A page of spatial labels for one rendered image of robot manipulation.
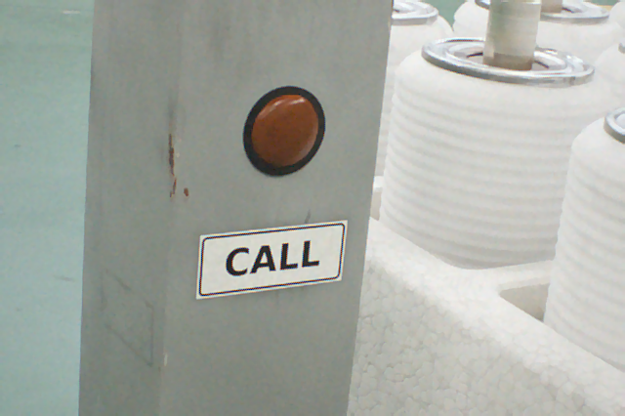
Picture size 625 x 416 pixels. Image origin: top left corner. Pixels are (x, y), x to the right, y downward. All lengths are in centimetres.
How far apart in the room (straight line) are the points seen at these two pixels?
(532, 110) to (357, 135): 14
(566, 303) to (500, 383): 4
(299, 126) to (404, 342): 15
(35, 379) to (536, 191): 38
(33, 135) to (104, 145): 88
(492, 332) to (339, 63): 13
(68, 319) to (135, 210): 49
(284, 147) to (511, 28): 20
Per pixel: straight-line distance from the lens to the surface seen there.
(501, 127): 52
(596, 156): 45
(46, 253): 98
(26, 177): 116
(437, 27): 64
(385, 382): 52
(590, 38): 69
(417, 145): 53
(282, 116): 37
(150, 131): 37
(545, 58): 57
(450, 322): 48
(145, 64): 37
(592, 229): 45
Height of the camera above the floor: 36
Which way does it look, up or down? 18 degrees down
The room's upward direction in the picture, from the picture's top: 6 degrees clockwise
